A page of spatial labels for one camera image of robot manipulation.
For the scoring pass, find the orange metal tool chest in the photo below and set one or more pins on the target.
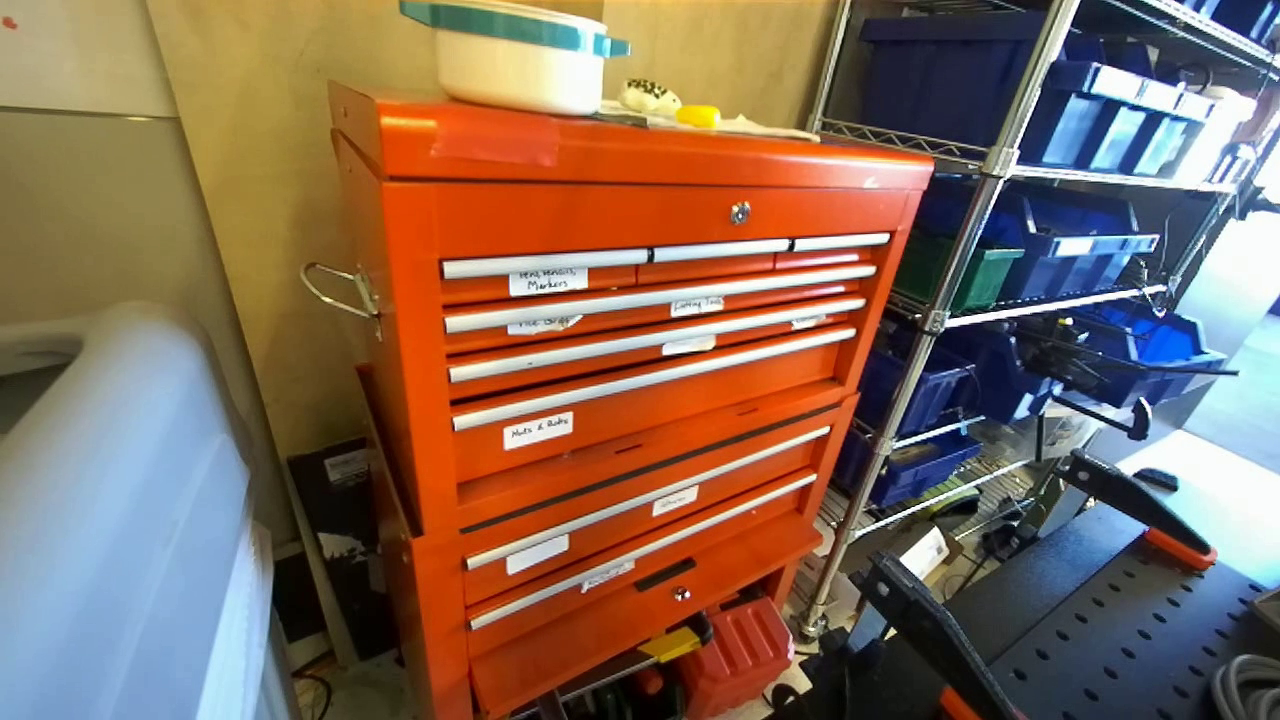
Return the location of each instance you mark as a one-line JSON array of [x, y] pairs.
[[602, 425]]

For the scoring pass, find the dark navy storage bin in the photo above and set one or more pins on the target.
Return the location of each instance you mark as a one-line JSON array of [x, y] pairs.
[[944, 74]]

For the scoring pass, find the yellow tool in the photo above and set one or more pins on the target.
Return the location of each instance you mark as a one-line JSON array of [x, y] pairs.
[[670, 646]]

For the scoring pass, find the green storage bin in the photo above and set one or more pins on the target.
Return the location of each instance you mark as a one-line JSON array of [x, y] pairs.
[[964, 275]]

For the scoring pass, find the small yellow object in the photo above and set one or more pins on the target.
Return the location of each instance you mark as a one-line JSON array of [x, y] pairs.
[[697, 116]]

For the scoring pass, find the white paper sheets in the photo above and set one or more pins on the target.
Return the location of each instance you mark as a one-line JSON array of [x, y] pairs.
[[760, 128]]

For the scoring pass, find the white pot with teal rim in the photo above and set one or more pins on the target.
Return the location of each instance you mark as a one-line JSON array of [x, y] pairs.
[[523, 66]]

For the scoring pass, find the white plastic storage bin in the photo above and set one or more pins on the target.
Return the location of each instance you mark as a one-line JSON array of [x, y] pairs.
[[123, 533]]

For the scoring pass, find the blue labelled storage bin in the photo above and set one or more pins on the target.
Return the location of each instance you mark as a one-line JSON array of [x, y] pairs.
[[1173, 132], [1081, 255], [1085, 122]]

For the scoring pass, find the black perforated board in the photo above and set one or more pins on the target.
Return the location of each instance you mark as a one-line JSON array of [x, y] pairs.
[[1134, 640]]

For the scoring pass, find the black tool on shelf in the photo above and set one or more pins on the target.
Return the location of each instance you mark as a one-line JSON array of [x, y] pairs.
[[1094, 373]]

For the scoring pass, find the red plastic tool case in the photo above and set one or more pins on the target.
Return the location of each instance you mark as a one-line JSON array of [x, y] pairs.
[[741, 652]]

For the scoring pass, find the black box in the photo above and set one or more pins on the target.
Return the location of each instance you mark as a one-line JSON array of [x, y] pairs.
[[335, 533]]

